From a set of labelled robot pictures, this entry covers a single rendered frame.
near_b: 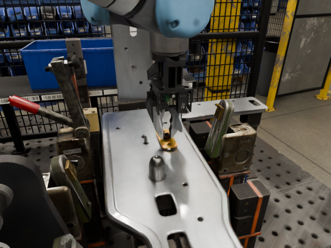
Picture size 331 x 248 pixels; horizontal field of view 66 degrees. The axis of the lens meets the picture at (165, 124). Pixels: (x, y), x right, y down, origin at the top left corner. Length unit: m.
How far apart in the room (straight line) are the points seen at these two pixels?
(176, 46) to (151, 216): 0.30
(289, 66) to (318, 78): 0.60
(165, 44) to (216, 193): 0.29
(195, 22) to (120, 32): 0.51
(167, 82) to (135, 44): 0.34
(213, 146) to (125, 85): 0.38
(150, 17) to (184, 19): 0.04
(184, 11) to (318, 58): 3.41
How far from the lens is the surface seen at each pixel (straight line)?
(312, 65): 3.64
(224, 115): 0.56
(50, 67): 0.54
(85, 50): 0.89
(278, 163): 1.15
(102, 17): 0.42
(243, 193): 0.53
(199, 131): 0.72
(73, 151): 0.59
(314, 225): 0.95
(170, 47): 0.49
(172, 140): 0.62
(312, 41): 3.49
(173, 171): 0.54
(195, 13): 0.31
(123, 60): 0.81
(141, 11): 0.30
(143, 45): 0.81
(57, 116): 0.58
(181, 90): 0.50
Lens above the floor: 1.34
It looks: 29 degrees down
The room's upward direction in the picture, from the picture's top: straight up
